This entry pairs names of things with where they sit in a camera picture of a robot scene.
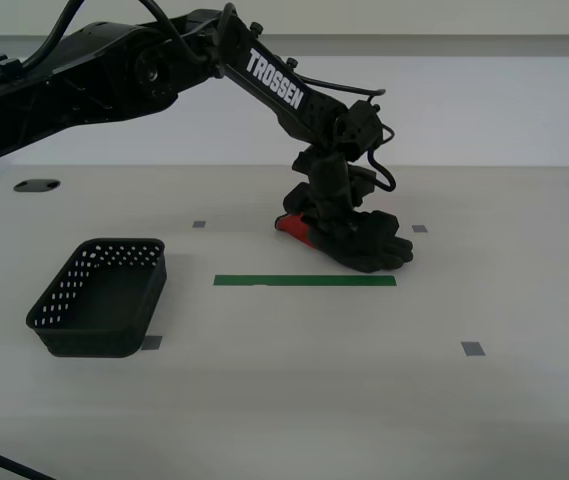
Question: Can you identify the short looped wrist cable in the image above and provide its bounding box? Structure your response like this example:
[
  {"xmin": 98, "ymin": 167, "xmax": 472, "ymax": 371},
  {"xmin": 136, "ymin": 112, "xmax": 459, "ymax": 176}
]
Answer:
[{"xmin": 366, "ymin": 123, "xmax": 396, "ymax": 193}]

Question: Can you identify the black table cable grommet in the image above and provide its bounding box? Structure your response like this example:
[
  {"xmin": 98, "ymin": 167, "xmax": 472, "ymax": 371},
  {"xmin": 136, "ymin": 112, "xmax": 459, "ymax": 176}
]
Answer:
[{"xmin": 13, "ymin": 178, "xmax": 62, "ymax": 194}]

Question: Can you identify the green tape strip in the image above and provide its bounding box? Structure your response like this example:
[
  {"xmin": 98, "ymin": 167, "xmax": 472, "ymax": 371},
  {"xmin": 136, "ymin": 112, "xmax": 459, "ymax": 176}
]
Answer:
[{"xmin": 213, "ymin": 274, "xmax": 398, "ymax": 288}]

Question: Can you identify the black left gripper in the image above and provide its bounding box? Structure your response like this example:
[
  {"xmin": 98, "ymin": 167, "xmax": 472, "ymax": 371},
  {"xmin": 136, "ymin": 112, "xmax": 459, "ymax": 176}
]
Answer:
[{"xmin": 291, "ymin": 147, "xmax": 378, "ymax": 241}]

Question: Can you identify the black perforated plastic basket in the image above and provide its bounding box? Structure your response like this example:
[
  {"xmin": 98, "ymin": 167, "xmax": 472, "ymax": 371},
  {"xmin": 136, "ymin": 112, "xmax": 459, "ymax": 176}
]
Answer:
[{"xmin": 25, "ymin": 237, "xmax": 168, "ymax": 360}]

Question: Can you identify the black glove with red cuff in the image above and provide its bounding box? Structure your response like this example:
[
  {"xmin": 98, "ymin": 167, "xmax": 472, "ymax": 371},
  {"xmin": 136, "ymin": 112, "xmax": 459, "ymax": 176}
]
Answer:
[{"xmin": 274, "ymin": 209, "xmax": 415, "ymax": 274}]

